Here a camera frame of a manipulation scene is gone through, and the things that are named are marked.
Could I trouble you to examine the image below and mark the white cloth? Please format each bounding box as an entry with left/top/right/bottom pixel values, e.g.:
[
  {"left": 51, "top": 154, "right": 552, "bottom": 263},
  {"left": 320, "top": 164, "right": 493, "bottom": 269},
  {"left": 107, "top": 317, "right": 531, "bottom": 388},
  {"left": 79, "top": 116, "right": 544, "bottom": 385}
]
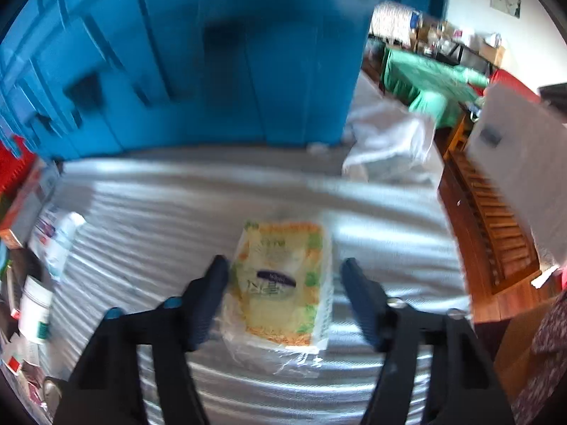
[{"left": 342, "top": 105, "right": 438, "bottom": 183}]

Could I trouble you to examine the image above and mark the person's dark patterned clothing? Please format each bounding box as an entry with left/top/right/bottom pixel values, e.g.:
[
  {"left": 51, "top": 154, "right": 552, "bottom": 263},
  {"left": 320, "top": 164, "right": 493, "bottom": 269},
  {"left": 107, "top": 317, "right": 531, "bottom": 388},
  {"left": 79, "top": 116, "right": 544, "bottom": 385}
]
[{"left": 511, "top": 290, "right": 567, "bottom": 425}]

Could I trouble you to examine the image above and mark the floral patterned cushion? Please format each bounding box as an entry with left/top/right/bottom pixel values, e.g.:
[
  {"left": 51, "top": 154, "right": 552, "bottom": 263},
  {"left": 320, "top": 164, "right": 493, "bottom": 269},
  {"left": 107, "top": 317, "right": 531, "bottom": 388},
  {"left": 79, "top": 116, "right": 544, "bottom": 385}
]
[{"left": 370, "top": 2, "right": 421, "bottom": 49}]

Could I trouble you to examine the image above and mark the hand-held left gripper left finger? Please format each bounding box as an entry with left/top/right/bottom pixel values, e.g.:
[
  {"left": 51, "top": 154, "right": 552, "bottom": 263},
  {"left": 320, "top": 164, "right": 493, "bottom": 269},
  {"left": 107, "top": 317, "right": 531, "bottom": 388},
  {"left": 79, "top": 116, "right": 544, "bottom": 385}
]
[{"left": 53, "top": 254, "right": 231, "bottom": 425}]

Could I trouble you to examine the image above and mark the white jar green label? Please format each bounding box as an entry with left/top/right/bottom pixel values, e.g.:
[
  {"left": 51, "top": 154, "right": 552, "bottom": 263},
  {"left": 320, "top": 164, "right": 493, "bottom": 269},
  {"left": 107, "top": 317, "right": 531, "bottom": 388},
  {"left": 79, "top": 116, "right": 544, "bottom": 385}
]
[{"left": 17, "top": 275, "right": 55, "bottom": 345}]

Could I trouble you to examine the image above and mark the silver ribbed mat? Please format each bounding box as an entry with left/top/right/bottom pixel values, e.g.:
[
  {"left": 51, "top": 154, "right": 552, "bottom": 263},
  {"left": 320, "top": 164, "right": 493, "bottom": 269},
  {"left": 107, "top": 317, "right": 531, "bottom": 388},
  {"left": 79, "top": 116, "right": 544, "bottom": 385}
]
[{"left": 42, "top": 144, "right": 475, "bottom": 425}]

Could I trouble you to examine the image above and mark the wooden slatted chair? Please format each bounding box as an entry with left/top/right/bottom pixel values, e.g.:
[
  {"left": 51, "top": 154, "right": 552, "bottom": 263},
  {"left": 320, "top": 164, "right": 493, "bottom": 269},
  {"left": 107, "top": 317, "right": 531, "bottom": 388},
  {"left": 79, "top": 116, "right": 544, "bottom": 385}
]
[{"left": 438, "top": 108, "right": 545, "bottom": 296}]

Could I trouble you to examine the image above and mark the orange box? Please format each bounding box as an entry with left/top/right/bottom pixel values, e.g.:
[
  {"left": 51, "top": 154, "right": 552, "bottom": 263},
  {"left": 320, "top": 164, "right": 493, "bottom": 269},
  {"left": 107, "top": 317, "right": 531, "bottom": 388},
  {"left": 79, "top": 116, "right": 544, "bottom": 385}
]
[{"left": 0, "top": 158, "right": 61, "bottom": 249}]

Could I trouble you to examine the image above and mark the red seat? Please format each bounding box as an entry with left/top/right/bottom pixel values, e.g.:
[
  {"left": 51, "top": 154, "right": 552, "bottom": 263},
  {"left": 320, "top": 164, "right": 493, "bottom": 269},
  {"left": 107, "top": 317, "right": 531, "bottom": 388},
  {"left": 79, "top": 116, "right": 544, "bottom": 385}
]
[{"left": 489, "top": 68, "right": 542, "bottom": 103}]

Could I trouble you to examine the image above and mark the green cloth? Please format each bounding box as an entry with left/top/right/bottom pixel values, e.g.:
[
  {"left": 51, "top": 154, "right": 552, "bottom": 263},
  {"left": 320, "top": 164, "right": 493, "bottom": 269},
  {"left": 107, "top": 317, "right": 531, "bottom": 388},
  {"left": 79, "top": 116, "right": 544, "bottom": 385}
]
[{"left": 383, "top": 46, "right": 492, "bottom": 130}]

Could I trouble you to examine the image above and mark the white foam board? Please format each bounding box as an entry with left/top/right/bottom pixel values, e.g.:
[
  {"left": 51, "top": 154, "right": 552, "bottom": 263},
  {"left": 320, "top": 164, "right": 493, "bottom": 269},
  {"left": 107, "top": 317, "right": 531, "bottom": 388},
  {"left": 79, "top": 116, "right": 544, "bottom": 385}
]
[{"left": 467, "top": 82, "right": 567, "bottom": 273}]

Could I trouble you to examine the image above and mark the white paper scrap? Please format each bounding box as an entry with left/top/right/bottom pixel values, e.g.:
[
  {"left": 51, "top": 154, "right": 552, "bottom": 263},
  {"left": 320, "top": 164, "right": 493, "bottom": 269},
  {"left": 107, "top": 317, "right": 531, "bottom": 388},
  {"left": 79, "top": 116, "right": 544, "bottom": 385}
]
[{"left": 530, "top": 265, "right": 564, "bottom": 289}]

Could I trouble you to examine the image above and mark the red plastic basket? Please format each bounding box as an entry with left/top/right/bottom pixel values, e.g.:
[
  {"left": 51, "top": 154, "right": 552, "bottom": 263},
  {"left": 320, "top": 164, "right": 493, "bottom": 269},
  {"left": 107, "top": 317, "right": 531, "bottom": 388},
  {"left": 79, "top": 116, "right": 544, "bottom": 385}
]
[{"left": 0, "top": 135, "right": 40, "bottom": 196}]

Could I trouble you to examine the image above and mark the white tube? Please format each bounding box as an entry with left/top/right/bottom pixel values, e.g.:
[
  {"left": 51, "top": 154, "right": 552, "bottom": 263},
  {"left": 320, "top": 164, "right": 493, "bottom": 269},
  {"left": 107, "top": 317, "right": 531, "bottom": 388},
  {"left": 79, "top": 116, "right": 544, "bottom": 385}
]
[{"left": 43, "top": 211, "right": 88, "bottom": 277}]

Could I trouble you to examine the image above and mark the dark cluttered table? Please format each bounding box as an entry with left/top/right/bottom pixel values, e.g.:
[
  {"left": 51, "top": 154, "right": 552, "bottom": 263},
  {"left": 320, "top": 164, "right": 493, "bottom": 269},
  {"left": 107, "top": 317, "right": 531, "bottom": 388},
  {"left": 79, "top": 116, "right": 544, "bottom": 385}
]
[{"left": 414, "top": 20, "right": 493, "bottom": 77}]

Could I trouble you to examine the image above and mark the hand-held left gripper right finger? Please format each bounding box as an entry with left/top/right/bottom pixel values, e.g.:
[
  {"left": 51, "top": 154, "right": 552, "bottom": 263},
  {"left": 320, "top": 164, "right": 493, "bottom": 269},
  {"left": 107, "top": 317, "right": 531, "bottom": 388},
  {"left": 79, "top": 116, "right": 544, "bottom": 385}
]
[{"left": 341, "top": 257, "right": 517, "bottom": 425}]

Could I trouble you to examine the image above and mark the yellow-green packaged food pack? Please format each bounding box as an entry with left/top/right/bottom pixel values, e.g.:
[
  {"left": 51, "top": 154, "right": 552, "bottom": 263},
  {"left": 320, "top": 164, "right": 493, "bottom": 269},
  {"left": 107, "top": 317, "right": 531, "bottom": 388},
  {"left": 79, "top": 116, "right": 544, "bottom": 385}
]
[{"left": 220, "top": 220, "right": 336, "bottom": 366}]

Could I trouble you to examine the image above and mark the cardboard box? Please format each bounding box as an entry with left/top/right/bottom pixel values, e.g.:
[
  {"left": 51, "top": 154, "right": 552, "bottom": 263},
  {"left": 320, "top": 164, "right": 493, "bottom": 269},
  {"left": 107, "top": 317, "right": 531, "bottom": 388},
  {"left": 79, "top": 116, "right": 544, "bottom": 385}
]
[{"left": 480, "top": 34, "right": 506, "bottom": 66}]

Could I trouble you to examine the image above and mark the blue cabinet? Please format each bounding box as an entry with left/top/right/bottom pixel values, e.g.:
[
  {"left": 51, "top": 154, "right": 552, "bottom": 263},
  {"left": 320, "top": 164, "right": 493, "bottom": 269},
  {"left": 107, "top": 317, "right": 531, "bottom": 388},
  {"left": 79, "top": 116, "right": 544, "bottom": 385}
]
[{"left": 0, "top": 0, "right": 451, "bottom": 162}]

